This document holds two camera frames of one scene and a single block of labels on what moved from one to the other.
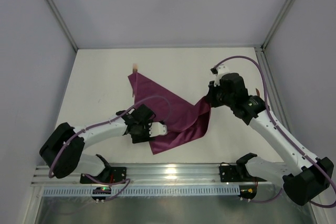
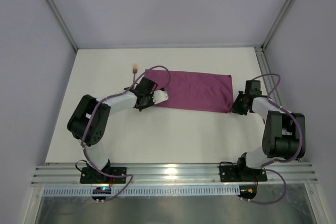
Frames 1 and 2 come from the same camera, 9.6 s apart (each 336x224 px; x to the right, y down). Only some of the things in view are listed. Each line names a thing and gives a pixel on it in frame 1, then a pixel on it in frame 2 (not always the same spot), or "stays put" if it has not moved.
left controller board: (101, 190) stays put
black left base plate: (111, 175) stays put
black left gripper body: (143, 132) -> (143, 100)
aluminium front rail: (188, 174) stays put
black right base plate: (228, 173) stays put
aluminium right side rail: (275, 102) stays put
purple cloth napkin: (185, 122) -> (193, 91)
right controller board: (248, 192) stays put
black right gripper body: (213, 97) -> (239, 104)
